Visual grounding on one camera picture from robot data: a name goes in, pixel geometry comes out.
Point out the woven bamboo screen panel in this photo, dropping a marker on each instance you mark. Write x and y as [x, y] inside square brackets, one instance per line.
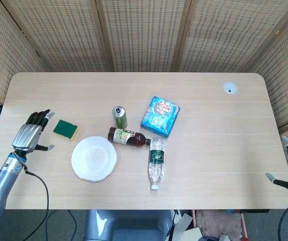
[58, 35]
[3, 50]
[144, 35]
[284, 75]
[229, 35]

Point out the white power strip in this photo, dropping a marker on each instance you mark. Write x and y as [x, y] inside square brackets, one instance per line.
[176, 216]

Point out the white round plate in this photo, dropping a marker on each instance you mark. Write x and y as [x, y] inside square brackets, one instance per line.
[93, 159]

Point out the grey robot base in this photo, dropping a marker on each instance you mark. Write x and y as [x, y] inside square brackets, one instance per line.
[129, 226]

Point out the green drink can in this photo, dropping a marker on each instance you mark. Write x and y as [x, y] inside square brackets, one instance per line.
[120, 119]

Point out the green yellow sponge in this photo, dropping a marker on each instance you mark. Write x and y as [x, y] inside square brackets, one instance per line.
[65, 128]

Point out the clear water bottle green label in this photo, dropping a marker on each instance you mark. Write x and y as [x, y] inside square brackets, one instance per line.
[156, 160]

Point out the blue cookie box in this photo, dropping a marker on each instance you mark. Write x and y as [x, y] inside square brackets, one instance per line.
[160, 118]

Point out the brown tea bottle with label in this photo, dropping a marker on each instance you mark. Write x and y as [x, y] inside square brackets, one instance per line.
[126, 136]

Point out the white cardboard piece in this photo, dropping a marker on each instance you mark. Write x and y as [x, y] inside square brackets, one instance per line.
[184, 222]

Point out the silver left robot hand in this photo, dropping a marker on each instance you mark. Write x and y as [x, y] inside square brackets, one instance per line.
[27, 136]

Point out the pink plastic bag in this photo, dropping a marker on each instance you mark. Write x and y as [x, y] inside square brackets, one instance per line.
[219, 223]

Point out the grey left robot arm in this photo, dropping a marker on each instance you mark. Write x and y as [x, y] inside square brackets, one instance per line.
[3, 180]

